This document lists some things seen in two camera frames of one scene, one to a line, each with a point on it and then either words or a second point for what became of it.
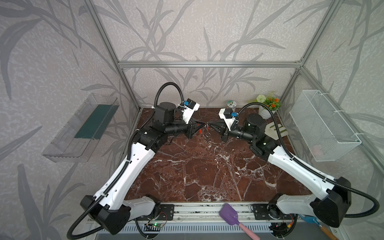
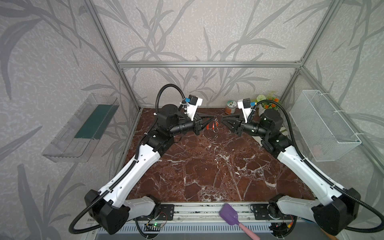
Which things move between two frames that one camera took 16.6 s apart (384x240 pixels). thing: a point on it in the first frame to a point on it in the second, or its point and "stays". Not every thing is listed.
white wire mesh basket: [326, 135] stays
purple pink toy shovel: [230, 215] stays
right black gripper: [225, 132] to [239, 127]
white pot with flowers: [273, 103] stays
